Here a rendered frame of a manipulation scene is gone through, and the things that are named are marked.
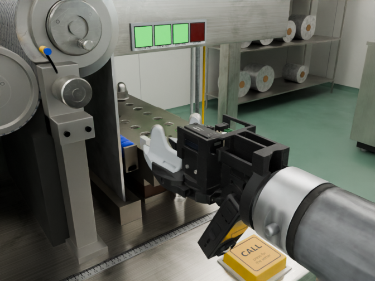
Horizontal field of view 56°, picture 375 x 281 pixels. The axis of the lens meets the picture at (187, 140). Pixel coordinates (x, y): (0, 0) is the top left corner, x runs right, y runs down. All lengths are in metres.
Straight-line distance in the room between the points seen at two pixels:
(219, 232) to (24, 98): 0.33
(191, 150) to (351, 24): 5.06
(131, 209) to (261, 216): 0.38
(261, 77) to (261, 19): 2.96
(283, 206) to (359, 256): 0.07
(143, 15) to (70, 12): 0.47
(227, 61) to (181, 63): 2.59
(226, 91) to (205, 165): 1.09
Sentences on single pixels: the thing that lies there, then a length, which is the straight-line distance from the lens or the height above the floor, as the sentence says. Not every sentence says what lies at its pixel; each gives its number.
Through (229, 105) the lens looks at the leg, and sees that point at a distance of 1.46.
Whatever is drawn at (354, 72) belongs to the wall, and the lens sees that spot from 5.39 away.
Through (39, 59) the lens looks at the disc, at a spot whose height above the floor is 1.21.
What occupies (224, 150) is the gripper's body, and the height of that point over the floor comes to 1.15.
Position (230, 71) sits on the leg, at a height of 1.00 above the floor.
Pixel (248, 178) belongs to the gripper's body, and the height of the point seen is 1.13.
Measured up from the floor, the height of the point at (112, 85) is 1.16.
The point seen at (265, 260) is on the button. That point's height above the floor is 0.92.
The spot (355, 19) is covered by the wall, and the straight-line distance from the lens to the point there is 5.36.
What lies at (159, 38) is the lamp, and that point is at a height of 1.18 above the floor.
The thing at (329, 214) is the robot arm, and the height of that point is 1.14.
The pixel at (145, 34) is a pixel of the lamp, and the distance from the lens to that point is 0.97.
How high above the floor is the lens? 1.30
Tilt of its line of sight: 23 degrees down
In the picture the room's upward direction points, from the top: straight up
